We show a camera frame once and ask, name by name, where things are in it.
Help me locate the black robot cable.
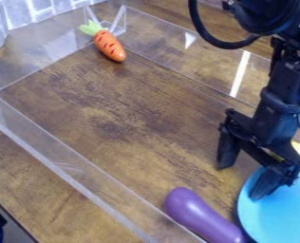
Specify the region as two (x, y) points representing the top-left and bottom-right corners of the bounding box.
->
(188, 0), (264, 50)

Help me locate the orange toy carrot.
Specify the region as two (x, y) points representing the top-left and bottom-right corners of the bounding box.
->
(80, 20), (126, 63)

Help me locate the yellow toy lemon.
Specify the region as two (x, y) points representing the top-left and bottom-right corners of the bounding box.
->
(263, 140), (300, 167)

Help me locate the purple toy eggplant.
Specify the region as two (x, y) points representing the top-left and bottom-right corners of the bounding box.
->
(164, 187), (248, 243)

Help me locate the clear acrylic enclosure wall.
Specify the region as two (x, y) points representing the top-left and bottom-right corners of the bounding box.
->
(0, 6), (271, 243)

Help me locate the blue round plate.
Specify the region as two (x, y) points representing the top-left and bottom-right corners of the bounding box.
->
(237, 138), (300, 243)

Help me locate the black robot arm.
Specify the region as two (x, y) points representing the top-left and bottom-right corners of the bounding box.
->
(217, 0), (300, 199)

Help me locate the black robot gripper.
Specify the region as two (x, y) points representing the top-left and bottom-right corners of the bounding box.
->
(216, 87), (300, 200)

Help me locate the white grid curtain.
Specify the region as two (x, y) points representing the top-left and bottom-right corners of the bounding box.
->
(0, 0), (108, 47)

